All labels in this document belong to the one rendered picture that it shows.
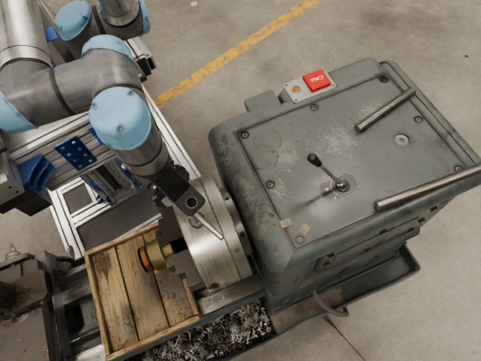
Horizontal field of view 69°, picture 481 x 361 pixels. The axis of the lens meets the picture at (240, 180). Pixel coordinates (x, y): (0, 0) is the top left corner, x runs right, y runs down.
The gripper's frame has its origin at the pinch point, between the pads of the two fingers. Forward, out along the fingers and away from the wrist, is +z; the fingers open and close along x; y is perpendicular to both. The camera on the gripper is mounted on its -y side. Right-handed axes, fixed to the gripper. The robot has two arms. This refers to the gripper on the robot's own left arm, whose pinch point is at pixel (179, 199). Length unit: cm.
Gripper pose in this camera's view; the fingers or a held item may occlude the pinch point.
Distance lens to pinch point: 79.8
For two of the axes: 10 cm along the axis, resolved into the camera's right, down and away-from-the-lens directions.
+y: -7.5, -6.1, 2.6
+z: 0.3, 3.5, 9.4
